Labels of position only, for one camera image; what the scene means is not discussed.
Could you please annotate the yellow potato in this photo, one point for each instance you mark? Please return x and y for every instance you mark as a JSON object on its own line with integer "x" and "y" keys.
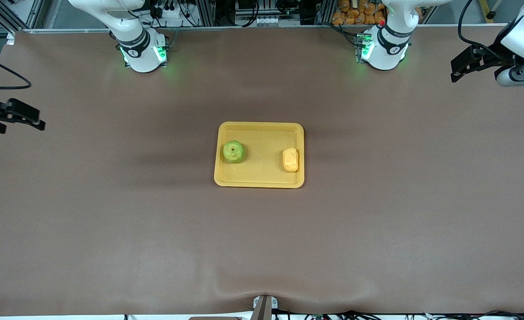
{"x": 290, "y": 161}

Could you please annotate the green apple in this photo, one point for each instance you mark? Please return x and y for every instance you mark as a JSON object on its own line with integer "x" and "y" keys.
{"x": 233, "y": 152}

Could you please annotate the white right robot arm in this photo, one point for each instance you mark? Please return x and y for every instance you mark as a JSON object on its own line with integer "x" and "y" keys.
{"x": 142, "y": 60}

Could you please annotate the yellow plastic tray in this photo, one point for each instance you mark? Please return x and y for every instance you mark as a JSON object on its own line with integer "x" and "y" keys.
{"x": 262, "y": 173}

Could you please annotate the orange snack packages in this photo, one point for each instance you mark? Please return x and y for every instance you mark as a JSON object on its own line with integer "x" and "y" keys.
{"x": 355, "y": 15}

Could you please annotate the white power strip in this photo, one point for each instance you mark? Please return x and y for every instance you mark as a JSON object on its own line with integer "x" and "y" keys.
{"x": 171, "y": 20}

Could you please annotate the background electronics box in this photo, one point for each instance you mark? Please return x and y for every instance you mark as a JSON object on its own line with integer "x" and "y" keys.
{"x": 271, "y": 21}

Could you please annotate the brown table mat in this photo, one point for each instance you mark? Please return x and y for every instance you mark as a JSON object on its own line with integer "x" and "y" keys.
{"x": 262, "y": 249}

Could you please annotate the metal table clamp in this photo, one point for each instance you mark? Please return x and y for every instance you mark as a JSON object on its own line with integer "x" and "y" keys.
{"x": 264, "y": 306}

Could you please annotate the silver table edge rail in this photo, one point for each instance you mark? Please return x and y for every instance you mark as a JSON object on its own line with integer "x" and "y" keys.
{"x": 288, "y": 27}

